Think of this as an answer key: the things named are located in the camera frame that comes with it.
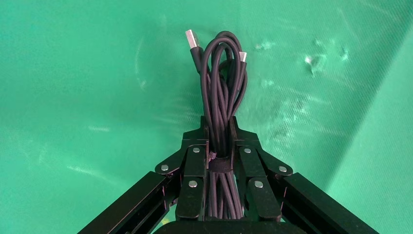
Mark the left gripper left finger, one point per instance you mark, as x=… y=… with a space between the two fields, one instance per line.
x=193 y=168

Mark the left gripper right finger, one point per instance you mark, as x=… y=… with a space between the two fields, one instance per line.
x=255 y=168

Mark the green table mat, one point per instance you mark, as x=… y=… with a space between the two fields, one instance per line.
x=80 y=80

